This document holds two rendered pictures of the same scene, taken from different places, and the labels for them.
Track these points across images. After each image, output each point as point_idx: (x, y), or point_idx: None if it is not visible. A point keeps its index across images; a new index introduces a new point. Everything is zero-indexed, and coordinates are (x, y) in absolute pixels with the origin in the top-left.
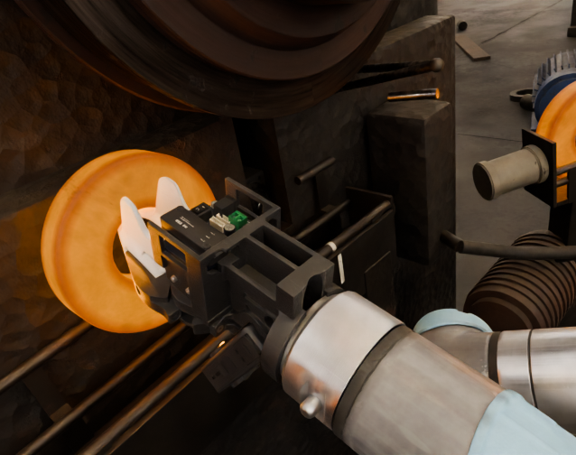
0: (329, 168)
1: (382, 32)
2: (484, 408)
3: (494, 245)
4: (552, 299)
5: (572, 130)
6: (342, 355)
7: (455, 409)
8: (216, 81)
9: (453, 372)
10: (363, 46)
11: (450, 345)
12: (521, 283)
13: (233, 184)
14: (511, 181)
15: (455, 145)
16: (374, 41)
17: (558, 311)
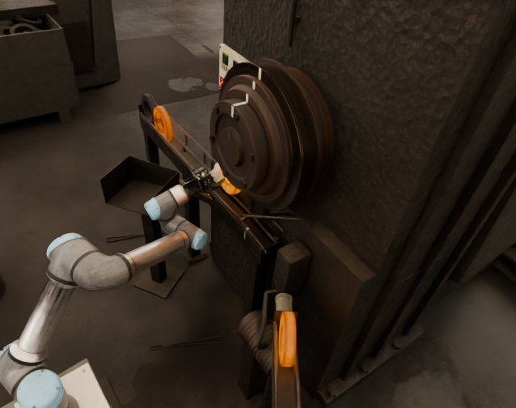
0: (285, 234)
1: (270, 209)
2: (156, 199)
3: (264, 306)
4: (247, 333)
5: (281, 323)
6: (171, 188)
7: (158, 197)
8: None
9: (162, 198)
10: (264, 203)
11: (190, 228)
12: (255, 320)
13: (208, 174)
14: (276, 304)
15: (344, 324)
16: (267, 207)
17: (245, 337)
